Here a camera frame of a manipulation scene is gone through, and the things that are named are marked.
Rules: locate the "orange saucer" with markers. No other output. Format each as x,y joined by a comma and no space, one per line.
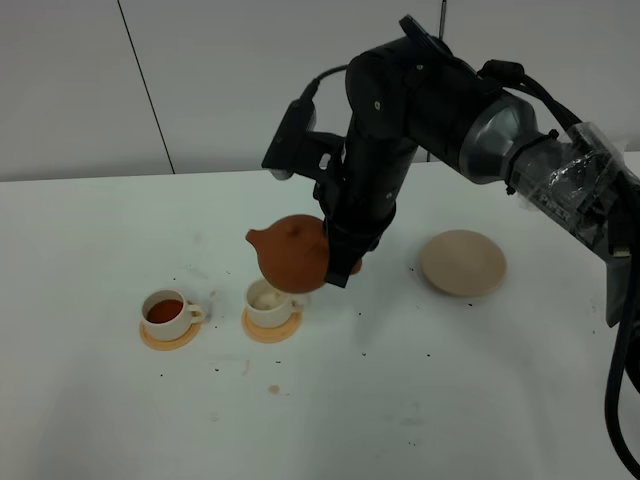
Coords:
272,334
167,342

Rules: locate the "brown clay teapot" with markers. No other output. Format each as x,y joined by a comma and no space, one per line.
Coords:
292,253

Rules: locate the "left white teacup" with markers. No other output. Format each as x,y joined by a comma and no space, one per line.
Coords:
167,315

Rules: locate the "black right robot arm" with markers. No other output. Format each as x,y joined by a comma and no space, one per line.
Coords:
493,124

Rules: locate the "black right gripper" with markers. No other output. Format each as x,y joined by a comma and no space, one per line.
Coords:
358,198

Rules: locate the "white teacup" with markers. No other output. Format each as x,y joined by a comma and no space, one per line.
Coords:
167,315
269,307

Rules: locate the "right white teacup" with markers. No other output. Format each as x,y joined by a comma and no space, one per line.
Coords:
269,307

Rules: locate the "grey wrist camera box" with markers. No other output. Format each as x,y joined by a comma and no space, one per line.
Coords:
296,148

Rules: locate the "left orange saucer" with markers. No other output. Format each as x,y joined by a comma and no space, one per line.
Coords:
167,342

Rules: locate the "right orange saucer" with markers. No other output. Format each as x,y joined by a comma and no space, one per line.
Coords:
272,334

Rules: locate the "beige round teapot coaster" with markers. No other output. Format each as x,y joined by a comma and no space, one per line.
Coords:
463,263

